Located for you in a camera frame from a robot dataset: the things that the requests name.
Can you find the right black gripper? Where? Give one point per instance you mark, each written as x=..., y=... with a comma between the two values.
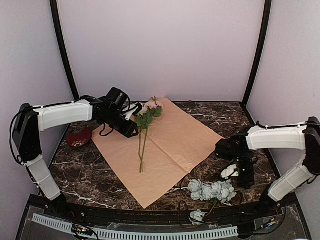
x=248, y=180

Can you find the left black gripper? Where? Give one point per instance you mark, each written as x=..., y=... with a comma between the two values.
x=127, y=131

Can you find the white fake flower stem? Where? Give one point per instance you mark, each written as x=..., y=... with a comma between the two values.
x=141, y=120

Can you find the pink fake flower stem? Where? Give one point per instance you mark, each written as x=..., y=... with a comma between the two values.
x=155, y=109

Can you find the peach wrapping paper sheet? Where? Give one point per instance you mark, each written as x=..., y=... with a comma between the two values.
x=150, y=165

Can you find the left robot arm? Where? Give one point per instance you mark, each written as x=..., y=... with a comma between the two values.
x=25, y=136

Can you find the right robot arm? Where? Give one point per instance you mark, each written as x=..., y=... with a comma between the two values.
x=303, y=136

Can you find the blue fake flower bunch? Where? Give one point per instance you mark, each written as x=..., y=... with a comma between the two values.
x=221, y=191

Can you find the single blue fake flower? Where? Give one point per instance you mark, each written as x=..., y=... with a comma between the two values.
x=197, y=216

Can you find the small circuit board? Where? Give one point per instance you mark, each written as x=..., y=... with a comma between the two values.
x=81, y=230

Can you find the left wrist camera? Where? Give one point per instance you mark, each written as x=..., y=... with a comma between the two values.
x=132, y=110

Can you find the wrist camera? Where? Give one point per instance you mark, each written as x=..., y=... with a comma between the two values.
x=230, y=172
x=132, y=110

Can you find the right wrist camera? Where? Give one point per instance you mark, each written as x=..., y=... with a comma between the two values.
x=230, y=172

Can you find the left black frame post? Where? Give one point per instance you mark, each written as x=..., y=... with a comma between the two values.
x=63, y=49

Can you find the black frame post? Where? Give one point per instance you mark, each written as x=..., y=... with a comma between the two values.
x=258, y=52
x=63, y=49

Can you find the white slotted cable duct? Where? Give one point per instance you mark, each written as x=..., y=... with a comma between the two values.
x=137, y=232

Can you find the right black frame post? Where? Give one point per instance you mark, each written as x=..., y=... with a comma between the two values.
x=258, y=52

